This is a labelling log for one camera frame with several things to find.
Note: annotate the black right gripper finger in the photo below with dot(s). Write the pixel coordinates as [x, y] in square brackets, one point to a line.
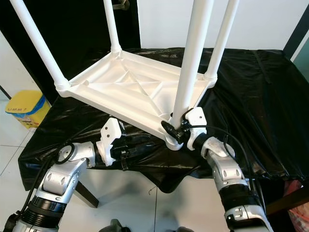
[170, 130]

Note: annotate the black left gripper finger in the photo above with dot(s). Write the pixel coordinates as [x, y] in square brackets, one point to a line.
[140, 148]

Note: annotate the white plastic table top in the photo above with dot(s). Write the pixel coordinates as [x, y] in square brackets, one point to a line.
[125, 92]

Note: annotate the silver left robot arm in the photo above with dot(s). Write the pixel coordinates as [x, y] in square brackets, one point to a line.
[63, 183]

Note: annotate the grey robot left foot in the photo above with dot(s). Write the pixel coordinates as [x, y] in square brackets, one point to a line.
[113, 226]

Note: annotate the grey robot foot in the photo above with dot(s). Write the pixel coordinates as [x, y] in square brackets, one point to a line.
[184, 229]
[113, 226]

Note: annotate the black plastic table cover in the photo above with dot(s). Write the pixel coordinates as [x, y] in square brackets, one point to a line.
[260, 106]

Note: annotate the grey robot right foot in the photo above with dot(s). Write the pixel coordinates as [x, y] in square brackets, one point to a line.
[184, 229]

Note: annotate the yellow cardboard box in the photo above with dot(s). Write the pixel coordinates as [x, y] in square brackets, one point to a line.
[24, 108]

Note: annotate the black door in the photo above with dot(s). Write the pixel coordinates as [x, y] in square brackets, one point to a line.
[77, 29]

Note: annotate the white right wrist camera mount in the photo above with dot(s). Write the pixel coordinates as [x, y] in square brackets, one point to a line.
[195, 117]

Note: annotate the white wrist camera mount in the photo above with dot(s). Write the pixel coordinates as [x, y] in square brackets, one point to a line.
[110, 135]
[195, 117]

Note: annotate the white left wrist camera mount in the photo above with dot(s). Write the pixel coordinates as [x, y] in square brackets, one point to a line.
[110, 135]

